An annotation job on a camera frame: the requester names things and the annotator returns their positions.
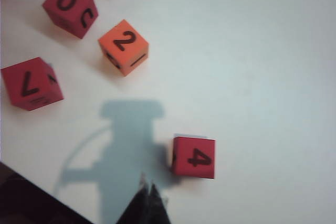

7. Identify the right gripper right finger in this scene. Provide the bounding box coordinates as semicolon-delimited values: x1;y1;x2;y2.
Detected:
147;180;171;224

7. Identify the pink block O rabbit seven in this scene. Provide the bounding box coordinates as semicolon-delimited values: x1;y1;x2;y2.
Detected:
0;57;65;112

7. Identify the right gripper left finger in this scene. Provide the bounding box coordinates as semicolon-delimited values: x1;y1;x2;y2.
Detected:
117;174;149;224

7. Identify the pink block zero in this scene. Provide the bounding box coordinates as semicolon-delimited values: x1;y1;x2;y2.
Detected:
42;0;99;40

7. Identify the pink block Y B four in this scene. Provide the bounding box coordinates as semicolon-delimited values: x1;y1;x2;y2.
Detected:
172;135;216;180

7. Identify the orange block Q two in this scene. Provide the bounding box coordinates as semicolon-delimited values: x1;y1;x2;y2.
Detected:
98;19;150;78

